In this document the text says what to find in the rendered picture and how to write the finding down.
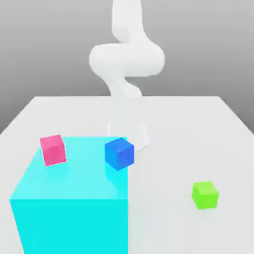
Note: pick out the small green cube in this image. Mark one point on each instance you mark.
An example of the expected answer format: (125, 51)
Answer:
(204, 195)

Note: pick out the small pink cube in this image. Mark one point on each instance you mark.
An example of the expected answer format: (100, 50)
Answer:
(53, 150)

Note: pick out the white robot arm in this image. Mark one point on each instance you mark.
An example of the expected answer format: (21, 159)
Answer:
(127, 57)

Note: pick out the large cyan box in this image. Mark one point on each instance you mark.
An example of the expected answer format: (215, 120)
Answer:
(71, 214)

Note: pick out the small blue cube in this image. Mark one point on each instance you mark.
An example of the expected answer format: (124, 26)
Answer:
(119, 154)

